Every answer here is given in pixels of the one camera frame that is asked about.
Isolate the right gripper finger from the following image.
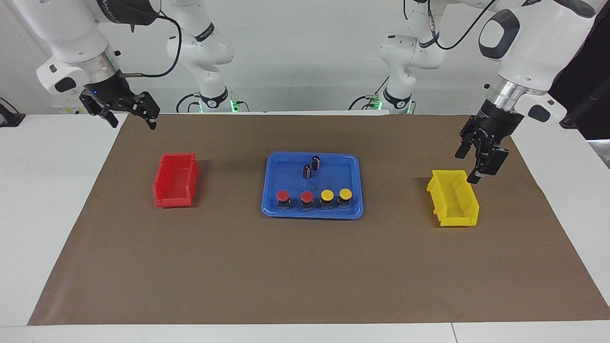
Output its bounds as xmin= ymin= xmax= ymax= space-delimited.
xmin=131 ymin=91 xmax=160 ymax=130
xmin=79 ymin=93 xmax=119 ymax=128

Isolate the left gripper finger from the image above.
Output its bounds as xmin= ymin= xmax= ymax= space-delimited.
xmin=455 ymin=134 xmax=473 ymax=159
xmin=467 ymin=143 xmax=509 ymax=184

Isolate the yellow plastic bin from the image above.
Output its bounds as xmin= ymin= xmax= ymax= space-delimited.
xmin=426 ymin=170 xmax=480 ymax=227

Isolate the black stand pole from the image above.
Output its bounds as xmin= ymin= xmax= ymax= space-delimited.
xmin=559 ymin=86 xmax=610 ymax=130

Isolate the red plastic bin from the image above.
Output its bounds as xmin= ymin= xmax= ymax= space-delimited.
xmin=152 ymin=152 xmax=200 ymax=208

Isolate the black table clamp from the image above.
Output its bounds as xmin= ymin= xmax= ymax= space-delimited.
xmin=0 ymin=98 xmax=26 ymax=128

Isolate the black background panel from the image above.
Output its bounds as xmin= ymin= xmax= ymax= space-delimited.
xmin=548 ymin=14 xmax=610 ymax=141

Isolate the blue plastic tray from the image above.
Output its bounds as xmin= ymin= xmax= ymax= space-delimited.
xmin=261 ymin=151 xmax=364 ymax=220

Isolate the brown paper mat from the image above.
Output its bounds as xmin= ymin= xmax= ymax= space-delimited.
xmin=28 ymin=113 xmax=610 ymax=326

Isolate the white wall socket box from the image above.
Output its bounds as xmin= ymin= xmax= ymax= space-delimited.
xmin=52 ymin=98 xmax=90 ymax=115

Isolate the black right base cable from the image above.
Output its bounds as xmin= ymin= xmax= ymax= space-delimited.
xmin=175 ymin=93 xmax=202 ymax=113

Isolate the black base cable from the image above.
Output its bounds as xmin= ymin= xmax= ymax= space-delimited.
xmin=349 ymin=76 xmax=389 ymax=111
xmin=175 ymin=93 xmax=202 ymax=113

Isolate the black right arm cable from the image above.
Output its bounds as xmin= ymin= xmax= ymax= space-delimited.
xmin=114 ymin=12 xmax=184 ymax=79

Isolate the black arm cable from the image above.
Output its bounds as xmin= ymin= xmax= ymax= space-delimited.
xmin=114 ymin=12 xmax=184 ymax=79
xmin=427 ymin=0 xmax=501 ymax=51

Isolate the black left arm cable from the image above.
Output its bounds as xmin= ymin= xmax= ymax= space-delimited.
xmin=427 ymin=0 xmax=501 ymax=51

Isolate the black left base cable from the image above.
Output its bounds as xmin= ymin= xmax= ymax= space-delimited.
xmin=349 ymin=76 xmax=389 ymax=111

